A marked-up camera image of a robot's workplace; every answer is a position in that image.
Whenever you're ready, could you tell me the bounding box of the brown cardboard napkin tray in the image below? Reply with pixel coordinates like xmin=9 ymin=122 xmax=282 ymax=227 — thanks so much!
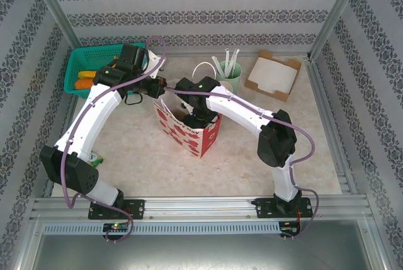
xmin=244 ymin=50 xmax=302 ymax=103

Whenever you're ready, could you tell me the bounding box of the red white paper bag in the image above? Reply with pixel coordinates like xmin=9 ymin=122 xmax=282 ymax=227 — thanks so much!
xmin=152 ymin=61 xmax=223 ymax=160

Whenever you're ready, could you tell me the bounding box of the yellow banana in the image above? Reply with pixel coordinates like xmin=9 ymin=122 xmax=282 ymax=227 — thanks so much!
xmin=77 ymin=56 xmax=119 ymax=80

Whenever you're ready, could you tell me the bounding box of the orange carrot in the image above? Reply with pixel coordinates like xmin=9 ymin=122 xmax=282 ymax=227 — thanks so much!
xmin=74 ymin=79 xmax=94 ymax=91

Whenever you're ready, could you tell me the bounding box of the teal plastic basket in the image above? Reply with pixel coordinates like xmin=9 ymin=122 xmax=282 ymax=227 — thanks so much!
xmin=64 ymin=42 xmax=145 ymax=99

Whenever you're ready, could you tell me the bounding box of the light green straw holder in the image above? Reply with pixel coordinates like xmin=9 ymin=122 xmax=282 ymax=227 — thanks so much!
xmin=215 ymin=60 xmax=242 ymax=92

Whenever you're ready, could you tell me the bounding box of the white napkin stack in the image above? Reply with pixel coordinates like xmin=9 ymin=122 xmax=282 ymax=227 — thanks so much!
xmin=248 ymin=59 xmax=298 ymax=93

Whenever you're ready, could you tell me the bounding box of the yellow green snack packet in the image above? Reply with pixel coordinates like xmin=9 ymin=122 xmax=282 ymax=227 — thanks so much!
xmin=88 ymin=152 xmax=105 ymax=167

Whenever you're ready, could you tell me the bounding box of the left small circuit board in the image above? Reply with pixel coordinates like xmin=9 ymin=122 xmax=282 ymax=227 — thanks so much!
xmin=102 ymin=222 xmax=130 ymax=233

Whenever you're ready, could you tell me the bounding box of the grey sheet metal shelf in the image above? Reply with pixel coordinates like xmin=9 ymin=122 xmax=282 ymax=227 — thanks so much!
xmin=18 ymin=219 xmax=387 ymax=270

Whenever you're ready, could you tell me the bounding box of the left aluminium side rail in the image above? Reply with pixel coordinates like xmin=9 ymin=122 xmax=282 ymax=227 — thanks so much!
xmin=42 ymin=92 xmax=79 ymax=198

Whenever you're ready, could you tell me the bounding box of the aluminium side rail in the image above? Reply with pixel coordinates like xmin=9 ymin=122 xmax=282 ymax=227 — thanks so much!
xmin=42 ymin=92 xmax=79 ymax=198
xmin=304 ymin=57 xmax=360 ymax=194

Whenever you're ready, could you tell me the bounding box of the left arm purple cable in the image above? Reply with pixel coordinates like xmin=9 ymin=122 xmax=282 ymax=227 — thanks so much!
xmin=61 ymin=35 xmax=167 ymax=245

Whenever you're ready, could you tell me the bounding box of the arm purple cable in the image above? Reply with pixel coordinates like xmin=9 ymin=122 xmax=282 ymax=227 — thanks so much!
xmin=165 ymin=87 xmax=321 ymax=239
xmin=61 ymin=35 xmax=167 ymax=245

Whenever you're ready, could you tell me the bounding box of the aluminium mounting rail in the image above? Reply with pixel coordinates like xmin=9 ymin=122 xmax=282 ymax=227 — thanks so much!
xmin=30 ymin=196 xmax=372 ymax=222

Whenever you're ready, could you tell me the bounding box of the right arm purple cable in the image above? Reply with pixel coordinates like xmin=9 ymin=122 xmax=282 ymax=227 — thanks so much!
xmin=165 ymin=87 xmax=321 ymax=239

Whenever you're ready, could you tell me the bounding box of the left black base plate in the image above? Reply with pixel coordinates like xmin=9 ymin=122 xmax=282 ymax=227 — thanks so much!
xmin=88 ymin=199 xmax=145 ymax=220

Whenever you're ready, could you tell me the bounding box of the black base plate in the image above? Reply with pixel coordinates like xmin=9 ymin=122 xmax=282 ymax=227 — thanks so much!
xmin=88 ymin=199 xmax=145 ymax=220
xmin=255 ymin=197 xmax=314 ymax=220

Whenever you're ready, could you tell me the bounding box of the right aluminium side rail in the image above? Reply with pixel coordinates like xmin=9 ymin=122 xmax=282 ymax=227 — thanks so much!
xmin=304 ymin=57 xmax=360 ymax=194

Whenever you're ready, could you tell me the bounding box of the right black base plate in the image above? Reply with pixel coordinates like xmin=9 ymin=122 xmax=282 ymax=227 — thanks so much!
xmin=255 ymin=197 xmax=314 ymax=220

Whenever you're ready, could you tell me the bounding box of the grey slotted cable duct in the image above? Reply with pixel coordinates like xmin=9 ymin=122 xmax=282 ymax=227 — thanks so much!
xmin=42 ymin=222 xmax=281 ymax=236

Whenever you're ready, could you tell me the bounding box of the right aluminium frame post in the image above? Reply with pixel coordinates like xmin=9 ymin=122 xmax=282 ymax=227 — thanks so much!
xmin=307 ymin=0 xmax=368 ymax=60

